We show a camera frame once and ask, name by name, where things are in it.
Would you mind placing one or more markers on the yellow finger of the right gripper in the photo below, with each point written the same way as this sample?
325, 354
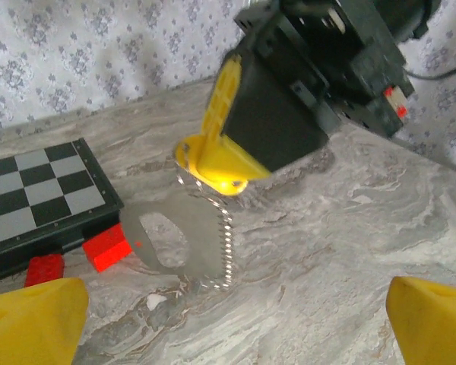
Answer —
220, 102
273, 121

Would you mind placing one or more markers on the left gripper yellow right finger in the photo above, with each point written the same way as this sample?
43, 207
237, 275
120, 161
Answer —
437, 327

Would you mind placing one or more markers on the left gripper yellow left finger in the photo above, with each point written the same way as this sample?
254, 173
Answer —
30, 327

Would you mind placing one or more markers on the red toy brick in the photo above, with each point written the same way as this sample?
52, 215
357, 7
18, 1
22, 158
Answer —
108, 249
45, 270

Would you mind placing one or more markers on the black and grey folding chessboard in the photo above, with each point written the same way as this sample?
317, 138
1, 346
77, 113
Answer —
42, 190

